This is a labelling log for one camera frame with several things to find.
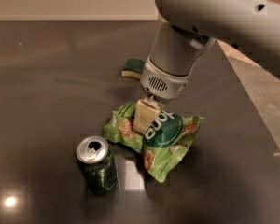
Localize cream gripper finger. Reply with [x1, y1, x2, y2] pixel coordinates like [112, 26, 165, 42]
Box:
[133, 94, 163, 134]

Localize green rice chip bag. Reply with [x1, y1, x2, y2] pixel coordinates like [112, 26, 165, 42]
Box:
[103, 102, 204, 183]

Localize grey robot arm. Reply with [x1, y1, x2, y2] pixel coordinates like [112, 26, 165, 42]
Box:
[133, 0, 280, 134]

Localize green soda can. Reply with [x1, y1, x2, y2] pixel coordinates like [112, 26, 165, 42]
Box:
[76, 136, 117, 195]

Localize green and yellow sponge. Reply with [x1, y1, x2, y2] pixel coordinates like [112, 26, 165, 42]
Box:
[121, 59, 146, 79]

